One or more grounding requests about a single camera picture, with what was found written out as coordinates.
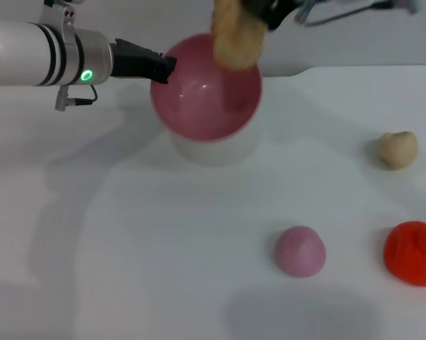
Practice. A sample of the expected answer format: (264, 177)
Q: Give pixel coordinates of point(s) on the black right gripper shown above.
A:
(269, 7)

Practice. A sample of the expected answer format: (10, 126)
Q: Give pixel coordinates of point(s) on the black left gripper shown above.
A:
(135, 62)

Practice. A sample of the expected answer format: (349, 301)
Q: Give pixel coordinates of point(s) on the pink plastic bowl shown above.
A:
(202, 106)

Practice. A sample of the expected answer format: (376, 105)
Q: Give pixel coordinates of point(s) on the beige round bun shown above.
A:
(398, 150)

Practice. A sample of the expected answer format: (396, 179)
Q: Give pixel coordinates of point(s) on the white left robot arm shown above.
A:
(18, 53)

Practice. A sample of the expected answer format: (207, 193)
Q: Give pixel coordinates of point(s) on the orange striped long bread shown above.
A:
(236, 39)

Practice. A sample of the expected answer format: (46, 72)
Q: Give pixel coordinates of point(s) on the pink round bun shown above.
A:
(299, 253)

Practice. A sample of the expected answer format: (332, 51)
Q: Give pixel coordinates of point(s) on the orange-red round bun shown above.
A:
(413, 255)

